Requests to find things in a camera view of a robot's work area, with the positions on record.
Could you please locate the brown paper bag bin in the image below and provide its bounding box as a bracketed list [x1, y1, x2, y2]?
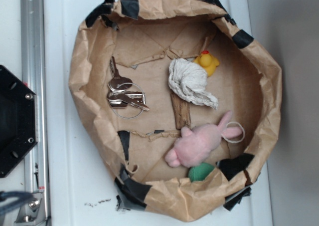
[69, 0, 282, 222]

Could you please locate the grey cable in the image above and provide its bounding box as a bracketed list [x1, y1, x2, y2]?
[0, 191, 35, 216]

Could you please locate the brown wooden stick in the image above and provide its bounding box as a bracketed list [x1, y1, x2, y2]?
[170, 92, 191, 130]

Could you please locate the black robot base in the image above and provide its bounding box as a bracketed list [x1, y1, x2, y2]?
[0, 65, 37, 178]

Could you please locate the bunch of silver keys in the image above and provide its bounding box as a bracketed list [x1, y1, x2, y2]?
[106, 56, 150, 119]

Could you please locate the green ball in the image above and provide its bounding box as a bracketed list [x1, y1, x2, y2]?
[188, 162, 215, 182]

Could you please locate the aluminium rail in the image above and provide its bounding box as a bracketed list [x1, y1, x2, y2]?
[14, 0, 51, 226]

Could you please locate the yellow rubber duck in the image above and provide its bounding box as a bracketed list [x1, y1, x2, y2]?
[193, 50, 220, 77]

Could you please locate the pink plush bunny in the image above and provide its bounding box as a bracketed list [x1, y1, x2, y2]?
[164, 111, 245, 168]

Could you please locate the white tray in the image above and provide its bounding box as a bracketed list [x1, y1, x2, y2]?
[42, 0, 274, 226]

